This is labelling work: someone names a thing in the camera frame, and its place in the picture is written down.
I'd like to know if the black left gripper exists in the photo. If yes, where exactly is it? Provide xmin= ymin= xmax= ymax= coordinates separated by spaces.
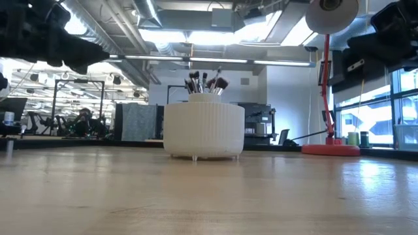
xmin=18 ymin=0 xmax=111 ymax=76

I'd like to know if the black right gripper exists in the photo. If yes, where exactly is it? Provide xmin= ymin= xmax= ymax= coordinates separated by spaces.
xmin=346 ymin=0 xmax=418 ymax=68

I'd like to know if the long thin black makeup brush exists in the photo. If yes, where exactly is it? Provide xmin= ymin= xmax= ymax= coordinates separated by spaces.
xmin=211 ymin=65 xmax=223 ymax=93

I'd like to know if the person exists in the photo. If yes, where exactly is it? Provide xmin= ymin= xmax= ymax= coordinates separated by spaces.
xmin=67 ymin=107 xmax=108 ymax=138

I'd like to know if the red desk lamp white shade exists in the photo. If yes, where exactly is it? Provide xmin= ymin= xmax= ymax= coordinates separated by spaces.
xmin=300 ymin=0 xmax=361 ymax=157

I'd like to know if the black computer monitor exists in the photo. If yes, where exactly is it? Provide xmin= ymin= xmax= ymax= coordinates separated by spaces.
xmin=0 ymin=97 xmax=28 ymax=124

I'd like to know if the grey cloth panel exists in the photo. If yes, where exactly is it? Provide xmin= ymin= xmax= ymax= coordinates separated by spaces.
xmin=121 ymin=102 xmax=158 ymax=142

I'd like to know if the clear plastic bin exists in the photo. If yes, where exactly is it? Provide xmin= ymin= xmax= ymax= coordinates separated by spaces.
xmin=394 ymin=123 xmax=418 ymax=151

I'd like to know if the dark cylindrical cup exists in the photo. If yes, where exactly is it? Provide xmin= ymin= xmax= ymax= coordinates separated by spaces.
xmin=359 ymin=131 xmax=371 ymax=148

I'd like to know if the white cup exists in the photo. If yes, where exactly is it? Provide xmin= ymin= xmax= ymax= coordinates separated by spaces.
xmin=3 ymin=111 xmax=16 ymax=127

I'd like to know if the green cup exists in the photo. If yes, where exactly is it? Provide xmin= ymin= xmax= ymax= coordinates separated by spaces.
xmin=347 ymin=131 xmax=361 ymax=147

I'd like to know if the dark office chair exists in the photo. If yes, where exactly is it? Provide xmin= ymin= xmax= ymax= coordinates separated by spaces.
xmin=278 ymin=128 xmax=291 ymax=146

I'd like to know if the long ceiling light strip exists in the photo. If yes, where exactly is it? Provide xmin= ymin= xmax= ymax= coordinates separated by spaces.
xmin=107 ymin=54 xmax=317 ymax=68

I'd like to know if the black machine workstation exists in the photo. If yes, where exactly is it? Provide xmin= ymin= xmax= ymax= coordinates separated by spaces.
xmin=240 ymin=102 xmax=278 ymax=146

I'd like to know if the white ribbed round organizer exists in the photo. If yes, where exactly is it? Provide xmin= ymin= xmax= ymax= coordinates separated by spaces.
xmin=163 ymin=93 xmax=246 ymax=162

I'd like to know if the tall black metal frame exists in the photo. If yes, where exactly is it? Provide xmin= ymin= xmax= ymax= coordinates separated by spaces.
xmin=48 ymin=78 xmax=106 ymax=136

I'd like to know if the black frame with camera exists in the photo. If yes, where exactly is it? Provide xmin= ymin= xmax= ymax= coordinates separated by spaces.
xmin=167 ymin=84 xmax=190 ymax=106

